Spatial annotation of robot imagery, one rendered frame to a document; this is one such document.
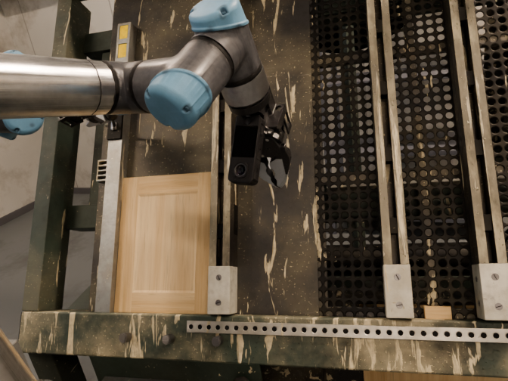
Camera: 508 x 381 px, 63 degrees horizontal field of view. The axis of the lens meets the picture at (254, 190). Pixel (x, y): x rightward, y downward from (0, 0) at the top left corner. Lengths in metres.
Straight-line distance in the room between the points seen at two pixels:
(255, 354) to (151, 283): 0.37
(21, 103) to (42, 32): 4.82
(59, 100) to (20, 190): 5.00
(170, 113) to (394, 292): 0.72
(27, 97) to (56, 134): 0.99
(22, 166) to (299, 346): 4.79
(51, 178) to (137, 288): 0.47
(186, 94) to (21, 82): 0.18
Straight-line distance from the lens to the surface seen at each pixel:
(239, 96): 0.64
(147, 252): 1.29
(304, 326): 1.10
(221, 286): 1.13
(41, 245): 1.47
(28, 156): 5.62
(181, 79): 0.53
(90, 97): 0.59
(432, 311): 1.13
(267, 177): 0.78
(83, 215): 1.50
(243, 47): 0.61
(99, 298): 1.34
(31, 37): 5.50
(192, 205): 1.25
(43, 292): 1.47
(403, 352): 1.11
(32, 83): 0.55
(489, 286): 1.10
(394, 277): 1.07
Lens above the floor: 1.60
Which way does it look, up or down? 21 degrees down
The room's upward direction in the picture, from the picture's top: 9 degrees counter-clockwise
